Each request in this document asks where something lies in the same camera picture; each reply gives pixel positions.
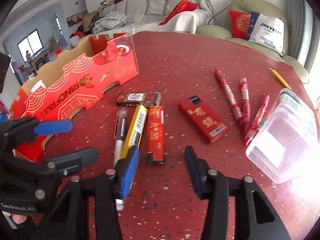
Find yellow utility knife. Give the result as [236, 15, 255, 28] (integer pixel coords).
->
[120, 105, 148, 159]

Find left hand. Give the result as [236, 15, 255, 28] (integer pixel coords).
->
[3, 211, 27, 227]

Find red gold-print lighter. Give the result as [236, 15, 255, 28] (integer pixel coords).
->
[146, 106, 165, 165]

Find black clear gel pen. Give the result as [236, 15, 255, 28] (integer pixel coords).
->
[113, 107, 129, 212]

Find red box gold characters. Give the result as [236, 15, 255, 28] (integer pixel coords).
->
[178, 95, 229, 144]

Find red pen left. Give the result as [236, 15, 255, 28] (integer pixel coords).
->
[214, 68, 243, 126]

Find red pen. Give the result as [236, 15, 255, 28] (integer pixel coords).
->
[244, 93, 270, 146]
[239, 77, 251, 134]
[214, 68, 243, 126]

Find dark mahjong tile box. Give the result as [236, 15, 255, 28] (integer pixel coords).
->
[116, 92, 162, 108]

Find red cardboard fruit box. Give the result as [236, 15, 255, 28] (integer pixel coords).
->
[9, 32, 140, 163]

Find clear plastic container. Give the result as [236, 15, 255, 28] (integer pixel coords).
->
[246, 88, 319, 184]

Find red pen right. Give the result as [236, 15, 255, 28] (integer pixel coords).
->
[244, 93, 270, 146]

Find red pen middle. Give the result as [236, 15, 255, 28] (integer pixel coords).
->
[239, 77, 251, 134]

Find yellow pencil cutter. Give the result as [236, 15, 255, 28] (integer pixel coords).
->
[269, 68, 292, 90]

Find light blue crumpled blanket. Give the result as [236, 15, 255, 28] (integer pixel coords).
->
[92, 11, 127, 34]

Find red patterned cushion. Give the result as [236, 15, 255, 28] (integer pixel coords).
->
[229, 10, 251, 40]

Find white blue tote bag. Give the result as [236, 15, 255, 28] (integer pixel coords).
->
[247, 12, 285, 56]

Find grey covered sofa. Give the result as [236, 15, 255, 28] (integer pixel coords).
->
[68, 0, 215, 47]

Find red pillow on sofa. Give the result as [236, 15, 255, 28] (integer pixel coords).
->
[159, 0, 198, 25]

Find beige recliner armchair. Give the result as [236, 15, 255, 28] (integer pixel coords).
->
[196, 0, 309, 84]

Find grey charging cable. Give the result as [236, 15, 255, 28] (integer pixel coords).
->
[207, 0, 245, 26]

